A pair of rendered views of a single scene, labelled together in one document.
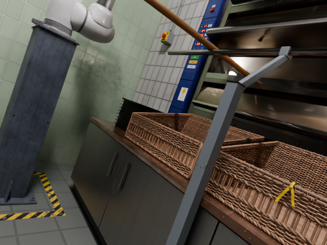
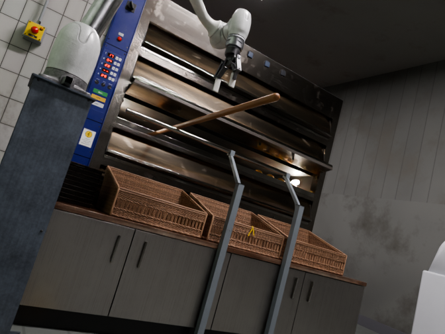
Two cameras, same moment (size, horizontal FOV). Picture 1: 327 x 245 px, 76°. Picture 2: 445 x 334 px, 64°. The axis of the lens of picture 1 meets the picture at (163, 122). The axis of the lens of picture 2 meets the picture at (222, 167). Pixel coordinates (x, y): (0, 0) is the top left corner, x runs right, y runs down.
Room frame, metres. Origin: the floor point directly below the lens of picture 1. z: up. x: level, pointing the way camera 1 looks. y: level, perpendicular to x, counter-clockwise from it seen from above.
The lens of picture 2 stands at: (0.32, 1.92, 0.68)
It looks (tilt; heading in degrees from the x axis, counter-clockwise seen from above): 9 degrees up; 283
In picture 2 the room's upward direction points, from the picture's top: 16 degrees clockwise
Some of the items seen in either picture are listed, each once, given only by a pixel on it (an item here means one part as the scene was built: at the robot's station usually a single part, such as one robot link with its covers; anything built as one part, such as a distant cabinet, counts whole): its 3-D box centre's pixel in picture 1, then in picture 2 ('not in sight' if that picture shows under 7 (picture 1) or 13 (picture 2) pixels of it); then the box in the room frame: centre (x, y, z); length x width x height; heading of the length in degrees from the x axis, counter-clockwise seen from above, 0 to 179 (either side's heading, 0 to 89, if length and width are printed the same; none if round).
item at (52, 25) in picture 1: (53, 28); (64, 83); (1.24, 0.79, 1.03); 0.22 x 0.18 x 0.06; 133
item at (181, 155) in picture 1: (190, 136); (151, 200); (1.16, -0.17, 0.72); 0.56 x 0.49 x 0.28; 40
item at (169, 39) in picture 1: (167, 38); (34, 32); (2.01, 0.24, 1.46); 0.10 x 0.07 x 0.10; 39
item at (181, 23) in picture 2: not in sight; (255, 65); (0.89, -0.77, 2.00); 1.80 x 0.08 x 0.21; 39
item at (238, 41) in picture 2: not in sight; (234, 44); (0.79, 0.32, 1.56); 0.09 x 0.09 x 0.06
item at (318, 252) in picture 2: not in sight; (298, 243); (0.23, -0.94, 0.72); 0.56 x 0.49 x 0.28; 38
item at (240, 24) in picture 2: not in sight; (238, 26); (0.80, 0.31, 1.67); 0.13 x 0.11 x 0.16; 132
